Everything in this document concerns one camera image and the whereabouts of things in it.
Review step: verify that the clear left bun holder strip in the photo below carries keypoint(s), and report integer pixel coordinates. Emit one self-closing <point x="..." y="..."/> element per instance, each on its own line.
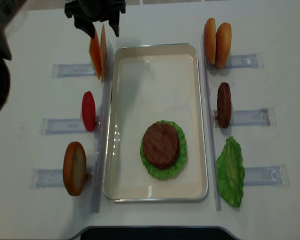
<point x="46" y="178"/>

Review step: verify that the clear bun holder strip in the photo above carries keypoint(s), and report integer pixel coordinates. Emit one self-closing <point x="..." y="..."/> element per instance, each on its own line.
<point x="240" y="61"/>
<point x="46" y="178"/>

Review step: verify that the clear tomato holder strip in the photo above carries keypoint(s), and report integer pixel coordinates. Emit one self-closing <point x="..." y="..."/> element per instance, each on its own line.
<point x="54" y="126"/>

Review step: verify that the cream rectangular serving tray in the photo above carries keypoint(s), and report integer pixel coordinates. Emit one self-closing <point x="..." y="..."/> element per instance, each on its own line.
<point x="151" y="83"/>

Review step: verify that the sesame bun slice near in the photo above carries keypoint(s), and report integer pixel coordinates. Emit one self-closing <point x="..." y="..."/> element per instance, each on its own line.
<point x="223" y="44"/>

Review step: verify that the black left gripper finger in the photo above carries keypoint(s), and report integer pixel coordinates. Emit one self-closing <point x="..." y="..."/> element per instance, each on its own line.
<point x="87" y="27"/>
<point x="114" y="21"/>

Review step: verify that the clear cheese holder strip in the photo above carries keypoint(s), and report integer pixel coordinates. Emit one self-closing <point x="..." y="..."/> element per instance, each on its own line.
<point x="72" y="70"/>

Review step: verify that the sesame bun slice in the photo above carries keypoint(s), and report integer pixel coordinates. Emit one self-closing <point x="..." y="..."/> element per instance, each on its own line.
<point x="223" y="44"/>
<point x="209" y="40"/>

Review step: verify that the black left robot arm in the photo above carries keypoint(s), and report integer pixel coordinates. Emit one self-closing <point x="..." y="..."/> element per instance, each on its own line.
<point x="8" y="10"/>

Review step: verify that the green lettuce leaf on burger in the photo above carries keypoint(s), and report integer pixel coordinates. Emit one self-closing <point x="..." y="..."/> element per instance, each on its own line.
<point x="174" y="170"/>

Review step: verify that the red tomato slice standing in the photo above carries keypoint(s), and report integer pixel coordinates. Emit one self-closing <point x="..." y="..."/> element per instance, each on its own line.
<point x="88" y="111"/>

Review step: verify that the clear lettuce holder strip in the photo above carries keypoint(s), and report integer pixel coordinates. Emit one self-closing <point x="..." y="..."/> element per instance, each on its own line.
<point x="275" y="175"/>

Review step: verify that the brown meat patty standing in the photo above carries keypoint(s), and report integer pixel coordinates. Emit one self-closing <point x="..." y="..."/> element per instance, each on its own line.
<point x="224" y="105"/>

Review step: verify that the clear right bun holder strip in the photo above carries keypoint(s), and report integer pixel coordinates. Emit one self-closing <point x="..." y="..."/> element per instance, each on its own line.
<point x="240" y="61"/>

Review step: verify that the sesame bun slice far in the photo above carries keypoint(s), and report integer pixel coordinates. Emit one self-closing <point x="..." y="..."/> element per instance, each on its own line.
<point x="209" y="40"/>

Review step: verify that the clear patty holder strip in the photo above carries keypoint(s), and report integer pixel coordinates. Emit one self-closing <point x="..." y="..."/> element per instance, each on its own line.
<point x="257" y="117"/>

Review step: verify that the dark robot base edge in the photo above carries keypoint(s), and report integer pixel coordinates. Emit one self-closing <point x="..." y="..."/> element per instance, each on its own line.
<point x="154" y="233"/>

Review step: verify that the brown meat patty on burger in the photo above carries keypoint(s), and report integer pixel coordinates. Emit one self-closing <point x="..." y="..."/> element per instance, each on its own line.
<point x="160" y="145"/>

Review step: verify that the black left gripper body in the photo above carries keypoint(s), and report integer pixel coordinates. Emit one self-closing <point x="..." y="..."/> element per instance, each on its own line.
<point x="94" y="10"/>

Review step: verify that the bun top slice standing left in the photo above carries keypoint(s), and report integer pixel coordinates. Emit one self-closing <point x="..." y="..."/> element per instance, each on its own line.
<point x="74" y="168"/>

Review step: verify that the green lettuce leaf standing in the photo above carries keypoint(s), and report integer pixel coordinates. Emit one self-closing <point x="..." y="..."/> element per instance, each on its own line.
<point x="231" y="173"/>

